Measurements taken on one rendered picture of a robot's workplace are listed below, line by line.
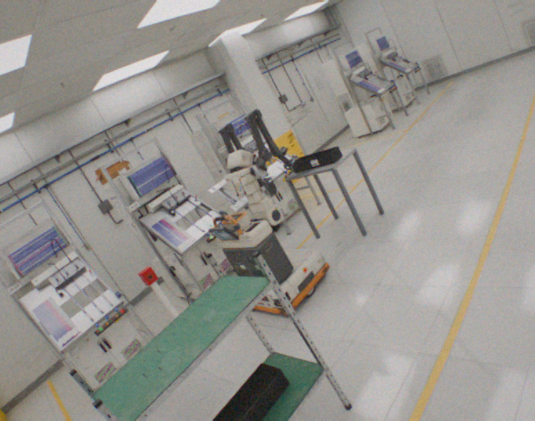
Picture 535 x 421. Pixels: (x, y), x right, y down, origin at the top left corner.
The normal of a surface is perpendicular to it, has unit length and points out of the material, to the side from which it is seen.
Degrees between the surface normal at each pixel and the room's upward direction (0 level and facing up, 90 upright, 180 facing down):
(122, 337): 90
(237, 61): 90
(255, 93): 90
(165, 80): 90
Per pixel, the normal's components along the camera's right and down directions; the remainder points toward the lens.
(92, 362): 0.64, -0.11
